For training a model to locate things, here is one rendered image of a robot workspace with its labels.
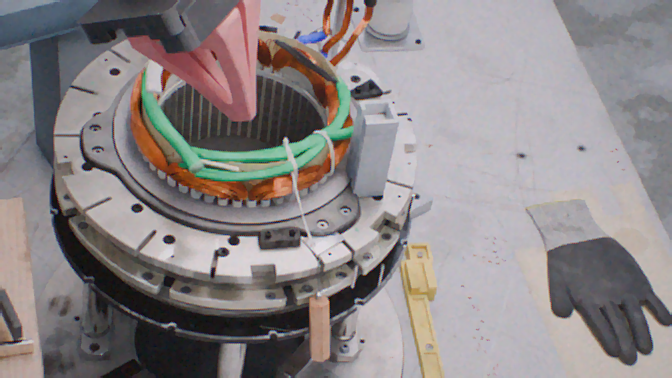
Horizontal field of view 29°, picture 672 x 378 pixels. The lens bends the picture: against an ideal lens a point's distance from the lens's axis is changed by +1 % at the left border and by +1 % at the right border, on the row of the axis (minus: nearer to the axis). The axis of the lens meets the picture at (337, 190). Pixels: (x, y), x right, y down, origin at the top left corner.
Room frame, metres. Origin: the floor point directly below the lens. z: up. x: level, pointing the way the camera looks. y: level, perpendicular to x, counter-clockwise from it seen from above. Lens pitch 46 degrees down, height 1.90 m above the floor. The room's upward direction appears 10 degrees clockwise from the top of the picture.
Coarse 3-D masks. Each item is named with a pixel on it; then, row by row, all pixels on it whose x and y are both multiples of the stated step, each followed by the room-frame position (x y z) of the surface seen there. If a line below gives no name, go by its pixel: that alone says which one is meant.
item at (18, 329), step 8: (0, 296) 0.59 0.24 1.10; (8, 296) 0.60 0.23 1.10; (0, 304) 0.59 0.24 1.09; (8, 304) 0.59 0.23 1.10; (0, 312) 0.59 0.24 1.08; (8, 312) 0.58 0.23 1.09; (16, 312) 0.58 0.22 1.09; (8, 320) 0.58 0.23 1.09; (16, 320) 0.58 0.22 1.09; (8, 328) 0.57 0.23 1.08; (16, 328) 0.57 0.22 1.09; (16, 336) 0.57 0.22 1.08
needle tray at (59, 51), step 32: (0, 0) 1.01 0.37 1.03; (32, 0) 1.02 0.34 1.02; (64, 0) 0.99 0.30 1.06; (96, 0) 1.01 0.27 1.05; (0, 32) 0.94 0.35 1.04; (32, 32) 0.96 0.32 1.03; (64, 32) 0.99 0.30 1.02; (32, 64) 1.05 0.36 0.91; (64, 64) 1.00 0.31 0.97; (64, 96) 1.00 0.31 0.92
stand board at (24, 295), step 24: (0, 216) 0.70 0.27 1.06; (24, 216) 0.70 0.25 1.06; (0, 240) 0.67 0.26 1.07; (24, 240) 0.68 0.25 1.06; (0, 264) 0.65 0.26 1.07; (24, 264) 0.65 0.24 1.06; (24, 288) 0.63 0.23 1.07; (24, 312) 0.61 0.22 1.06; (0, 336) 0.58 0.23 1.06; (24, 336) 0.58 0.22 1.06; (0, 360) 0.56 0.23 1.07; (24, 360) 0.56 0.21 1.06
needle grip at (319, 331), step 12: (312, 300) 0.67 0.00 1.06; (324, 300) 0.67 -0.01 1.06; (312, 312) 0.66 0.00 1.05; (324, 312) 0.66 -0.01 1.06; (312, 324) 0.66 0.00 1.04; (324, 324) 0.66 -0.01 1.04; (312, 336) 0.66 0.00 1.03; (324, 336) 0.66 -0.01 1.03; (312, 348) 0.65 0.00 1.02; (324, 348) 0.66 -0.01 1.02
